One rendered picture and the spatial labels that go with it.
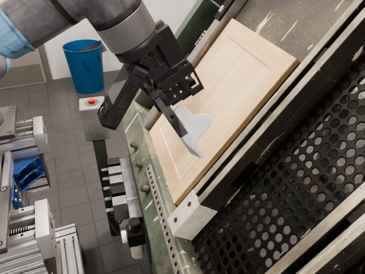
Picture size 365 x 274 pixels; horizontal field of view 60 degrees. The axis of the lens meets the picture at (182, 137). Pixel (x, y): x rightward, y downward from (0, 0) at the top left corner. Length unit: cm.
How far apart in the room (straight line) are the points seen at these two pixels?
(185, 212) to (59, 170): 193
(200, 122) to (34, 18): 27
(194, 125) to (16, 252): 60
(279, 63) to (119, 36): 60
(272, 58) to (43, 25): 69
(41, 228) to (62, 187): 165
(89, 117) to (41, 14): 113
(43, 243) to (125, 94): 54
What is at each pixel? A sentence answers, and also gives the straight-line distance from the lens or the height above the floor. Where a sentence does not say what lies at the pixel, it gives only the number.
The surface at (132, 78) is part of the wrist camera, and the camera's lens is 48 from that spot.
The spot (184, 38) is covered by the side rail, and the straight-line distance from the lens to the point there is 152.
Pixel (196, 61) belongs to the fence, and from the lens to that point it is 130.
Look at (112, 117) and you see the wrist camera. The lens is 50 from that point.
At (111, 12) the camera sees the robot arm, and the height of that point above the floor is 155.
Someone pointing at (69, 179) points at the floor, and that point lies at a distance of 261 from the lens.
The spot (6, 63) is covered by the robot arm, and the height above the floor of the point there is 120.
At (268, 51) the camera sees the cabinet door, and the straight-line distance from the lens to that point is 101.
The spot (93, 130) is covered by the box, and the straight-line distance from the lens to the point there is 158.
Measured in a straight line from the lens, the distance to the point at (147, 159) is 122.
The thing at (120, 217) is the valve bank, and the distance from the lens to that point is 129.
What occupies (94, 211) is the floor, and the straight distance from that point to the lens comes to 230.
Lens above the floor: 164
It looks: 34 degrees down
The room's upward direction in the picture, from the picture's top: straight up
